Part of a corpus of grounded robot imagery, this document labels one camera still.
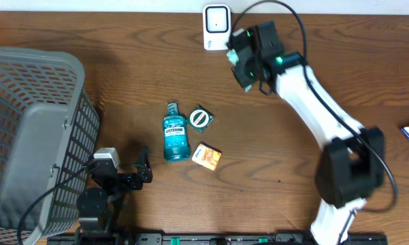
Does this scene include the light blue wipes pack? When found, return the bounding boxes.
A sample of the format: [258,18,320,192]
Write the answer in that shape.
[227,50,255,93]

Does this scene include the teal mouthwash bottle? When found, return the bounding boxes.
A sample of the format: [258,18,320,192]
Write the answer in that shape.
[163,101,191,162]

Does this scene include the orange small packet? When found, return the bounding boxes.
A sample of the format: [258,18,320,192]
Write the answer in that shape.
[191,143,222,171]

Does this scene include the green square box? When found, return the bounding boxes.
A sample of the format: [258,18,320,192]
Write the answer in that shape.
[186,105,214,133]

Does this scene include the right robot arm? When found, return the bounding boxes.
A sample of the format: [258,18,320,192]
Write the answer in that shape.
[227,22,384,244]

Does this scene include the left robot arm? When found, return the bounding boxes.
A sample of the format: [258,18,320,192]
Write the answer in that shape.
[74,147,153,244]

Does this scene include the white barcode scanner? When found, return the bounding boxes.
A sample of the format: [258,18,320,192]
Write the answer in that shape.
[202,4,231,51]

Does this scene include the grey plastic basket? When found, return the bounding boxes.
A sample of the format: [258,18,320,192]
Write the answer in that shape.
[0,46,100,244]

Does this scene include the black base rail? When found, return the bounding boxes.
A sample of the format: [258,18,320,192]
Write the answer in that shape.
[47,232,389,245]

